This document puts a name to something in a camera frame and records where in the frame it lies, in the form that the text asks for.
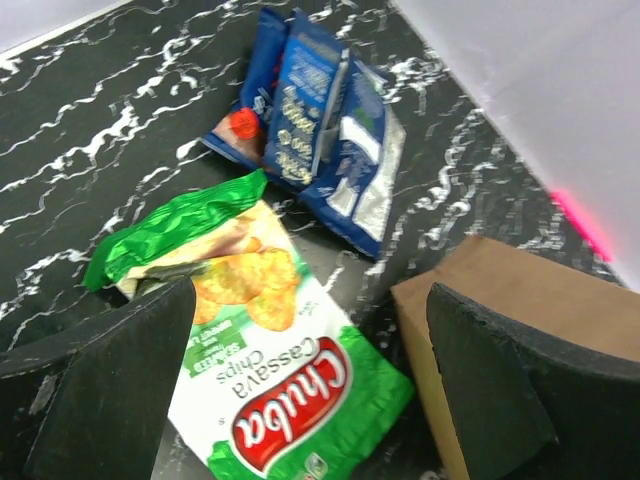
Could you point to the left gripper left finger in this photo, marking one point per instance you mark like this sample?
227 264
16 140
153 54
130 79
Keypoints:
91 402

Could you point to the brown paper bag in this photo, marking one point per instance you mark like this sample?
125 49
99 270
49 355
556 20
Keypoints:
537 292

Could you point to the blue Burts chips bag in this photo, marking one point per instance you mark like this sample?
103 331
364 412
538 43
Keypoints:
240 136

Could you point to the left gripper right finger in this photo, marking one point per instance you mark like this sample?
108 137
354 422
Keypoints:
528 405

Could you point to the blue white snack pack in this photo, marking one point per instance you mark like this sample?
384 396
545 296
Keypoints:
308 101

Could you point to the green snack packet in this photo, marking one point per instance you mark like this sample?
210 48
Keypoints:
276 381

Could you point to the dark blue chips bag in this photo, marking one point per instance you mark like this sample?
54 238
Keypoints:
353 195

